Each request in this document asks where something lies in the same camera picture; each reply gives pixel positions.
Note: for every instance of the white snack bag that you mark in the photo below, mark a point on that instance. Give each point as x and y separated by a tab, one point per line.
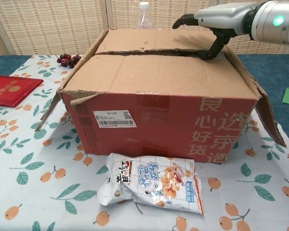
154	183

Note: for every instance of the clear plastic water bottle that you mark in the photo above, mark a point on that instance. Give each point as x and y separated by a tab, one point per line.
144	19

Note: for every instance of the red certificate booklet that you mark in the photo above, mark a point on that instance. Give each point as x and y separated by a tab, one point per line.
12	90

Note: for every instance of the large red cardboard box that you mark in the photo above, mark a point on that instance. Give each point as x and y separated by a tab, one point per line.
159	115

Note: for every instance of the bunch of dark red grapes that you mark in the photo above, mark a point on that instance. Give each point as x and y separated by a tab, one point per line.
67	60

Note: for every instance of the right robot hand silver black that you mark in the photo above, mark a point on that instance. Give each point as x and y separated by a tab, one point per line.
221	16

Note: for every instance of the floral tablecloth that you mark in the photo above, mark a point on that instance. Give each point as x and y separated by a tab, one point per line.
38	180

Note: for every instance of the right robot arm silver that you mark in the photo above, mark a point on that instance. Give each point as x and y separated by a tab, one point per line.
277	21

